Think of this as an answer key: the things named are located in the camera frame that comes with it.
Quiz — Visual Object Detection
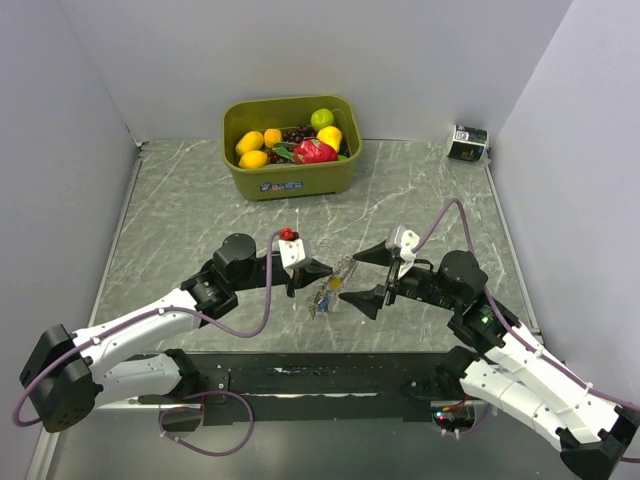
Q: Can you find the dark grape bunch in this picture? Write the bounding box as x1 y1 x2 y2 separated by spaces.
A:
265 125 317 164

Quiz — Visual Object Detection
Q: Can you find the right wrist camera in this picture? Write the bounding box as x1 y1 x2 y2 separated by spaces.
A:
385 225 420 279

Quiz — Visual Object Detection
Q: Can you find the green apple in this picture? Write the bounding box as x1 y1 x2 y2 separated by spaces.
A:
310 108 335 132

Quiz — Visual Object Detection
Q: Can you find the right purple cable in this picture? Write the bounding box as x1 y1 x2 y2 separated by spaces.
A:
412 198 640 464

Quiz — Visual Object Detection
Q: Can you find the purple cable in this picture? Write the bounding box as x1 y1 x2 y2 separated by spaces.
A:
12 228 301 457
412 198 640 464

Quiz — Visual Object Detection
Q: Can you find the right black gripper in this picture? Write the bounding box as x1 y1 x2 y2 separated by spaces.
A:
338 236 462 319

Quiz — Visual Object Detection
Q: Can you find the black white roll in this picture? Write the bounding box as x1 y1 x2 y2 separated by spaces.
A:
445 124 489 163

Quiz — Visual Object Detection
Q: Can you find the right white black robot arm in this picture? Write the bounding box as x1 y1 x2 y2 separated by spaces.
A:
340 242 639 479

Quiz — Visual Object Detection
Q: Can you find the olive green plastic bin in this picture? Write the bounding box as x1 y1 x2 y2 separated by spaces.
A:
222 95 362 201

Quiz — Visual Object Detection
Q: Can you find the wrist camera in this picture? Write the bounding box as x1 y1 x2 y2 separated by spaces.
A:
385 225 420 279
278 227 313 274

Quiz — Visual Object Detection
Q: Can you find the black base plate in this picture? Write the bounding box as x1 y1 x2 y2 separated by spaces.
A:
176 352 486 427

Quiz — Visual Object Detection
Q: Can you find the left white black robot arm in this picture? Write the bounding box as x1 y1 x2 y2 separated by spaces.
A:
19 229 333 433

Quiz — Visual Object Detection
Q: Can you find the yellow mango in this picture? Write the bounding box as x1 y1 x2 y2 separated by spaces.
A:
238 150 270 170
235 130 264 157

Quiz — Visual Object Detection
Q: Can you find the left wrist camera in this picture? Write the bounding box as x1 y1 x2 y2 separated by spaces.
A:
278 227 313 274

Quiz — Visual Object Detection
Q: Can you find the yellow mango lower left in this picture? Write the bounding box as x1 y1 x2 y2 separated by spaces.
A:
238 150 270 170

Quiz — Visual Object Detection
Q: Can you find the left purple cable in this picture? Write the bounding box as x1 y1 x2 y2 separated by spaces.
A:
12 228 301 457

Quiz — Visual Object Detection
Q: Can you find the small orange fruit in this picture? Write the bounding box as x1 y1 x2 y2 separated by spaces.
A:
263 128 283 149

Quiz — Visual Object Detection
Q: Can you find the yellow mango upper left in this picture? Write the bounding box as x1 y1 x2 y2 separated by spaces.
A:
235 130 264 157

